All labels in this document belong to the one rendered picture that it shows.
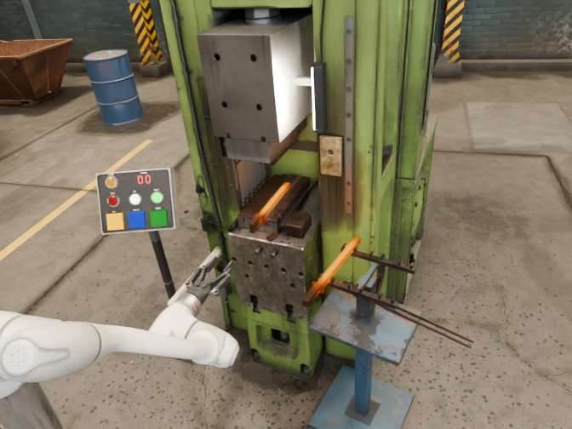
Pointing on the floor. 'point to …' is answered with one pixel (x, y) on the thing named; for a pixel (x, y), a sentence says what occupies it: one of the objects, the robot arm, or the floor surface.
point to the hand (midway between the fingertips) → (220, 265)
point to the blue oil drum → (114, 86)
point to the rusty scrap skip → (31, 70)
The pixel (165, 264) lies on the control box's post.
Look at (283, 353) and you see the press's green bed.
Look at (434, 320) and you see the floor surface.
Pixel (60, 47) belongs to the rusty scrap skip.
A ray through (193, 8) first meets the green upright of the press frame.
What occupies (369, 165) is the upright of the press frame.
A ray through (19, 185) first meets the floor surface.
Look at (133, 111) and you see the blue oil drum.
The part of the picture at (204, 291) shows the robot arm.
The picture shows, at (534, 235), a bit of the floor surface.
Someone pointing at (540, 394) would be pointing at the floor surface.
